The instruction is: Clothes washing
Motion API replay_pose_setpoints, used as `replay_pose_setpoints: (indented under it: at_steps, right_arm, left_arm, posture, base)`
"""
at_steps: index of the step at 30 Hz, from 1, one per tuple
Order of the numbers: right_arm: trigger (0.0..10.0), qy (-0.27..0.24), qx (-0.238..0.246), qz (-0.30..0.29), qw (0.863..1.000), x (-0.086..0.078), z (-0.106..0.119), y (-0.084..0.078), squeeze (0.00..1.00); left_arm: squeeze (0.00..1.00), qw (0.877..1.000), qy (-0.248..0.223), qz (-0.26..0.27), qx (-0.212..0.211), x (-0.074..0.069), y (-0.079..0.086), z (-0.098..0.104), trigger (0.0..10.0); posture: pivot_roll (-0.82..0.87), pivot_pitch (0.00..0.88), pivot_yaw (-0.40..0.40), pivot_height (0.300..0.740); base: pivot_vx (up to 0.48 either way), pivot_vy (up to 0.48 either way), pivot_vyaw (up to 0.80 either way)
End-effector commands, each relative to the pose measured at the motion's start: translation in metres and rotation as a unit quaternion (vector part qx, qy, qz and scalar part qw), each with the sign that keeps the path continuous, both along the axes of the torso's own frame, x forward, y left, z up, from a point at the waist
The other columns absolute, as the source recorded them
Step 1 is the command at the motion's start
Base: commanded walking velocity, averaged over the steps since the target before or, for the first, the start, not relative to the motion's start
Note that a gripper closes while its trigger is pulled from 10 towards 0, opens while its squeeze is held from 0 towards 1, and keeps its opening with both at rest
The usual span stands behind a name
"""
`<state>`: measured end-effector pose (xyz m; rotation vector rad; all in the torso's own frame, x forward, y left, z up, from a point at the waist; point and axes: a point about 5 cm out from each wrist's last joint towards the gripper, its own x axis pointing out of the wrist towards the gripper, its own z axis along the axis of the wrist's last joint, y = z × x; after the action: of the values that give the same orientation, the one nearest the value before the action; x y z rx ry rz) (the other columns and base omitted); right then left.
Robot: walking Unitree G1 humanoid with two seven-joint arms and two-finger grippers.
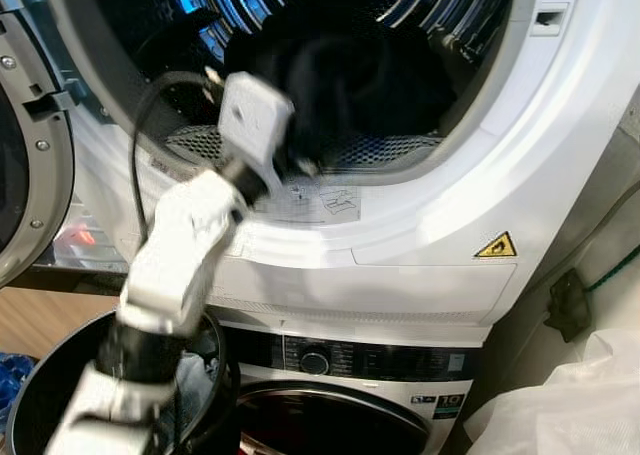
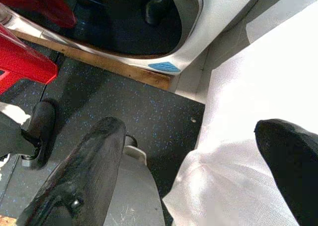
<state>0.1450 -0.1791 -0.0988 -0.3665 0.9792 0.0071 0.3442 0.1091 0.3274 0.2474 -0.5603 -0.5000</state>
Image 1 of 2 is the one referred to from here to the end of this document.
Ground green cable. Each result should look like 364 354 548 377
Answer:
584 249 640 296

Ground black laundry basket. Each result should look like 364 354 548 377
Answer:
4 309 243 455

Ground dark navy garment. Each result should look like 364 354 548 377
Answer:
222 20 456 171

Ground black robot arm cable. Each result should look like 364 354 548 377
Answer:
129 71 219 248

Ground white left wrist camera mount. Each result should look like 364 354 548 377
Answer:
217 71 295 172

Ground grey round dryer door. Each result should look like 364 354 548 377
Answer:
0 0 79 288

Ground blue denim jeans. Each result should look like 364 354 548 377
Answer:
168 349 228 428

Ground dark shelf board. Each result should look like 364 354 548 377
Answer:
0 262 129 299

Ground white tumble dryer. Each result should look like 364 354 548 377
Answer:
38 0 640 348

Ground white instruction sticker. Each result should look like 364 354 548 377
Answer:
248 179 363 225

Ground yellow triangle warning sticker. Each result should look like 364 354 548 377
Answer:
474 230 519 260

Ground white front-load washing machine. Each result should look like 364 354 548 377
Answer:
214 319 493 455

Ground translucent white plastic bag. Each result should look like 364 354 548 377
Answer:
464 325 640 455

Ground black wall bracket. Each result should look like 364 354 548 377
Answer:
544 269 594 343

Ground blue patterned cloth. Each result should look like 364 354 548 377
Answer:
0 352 33 418

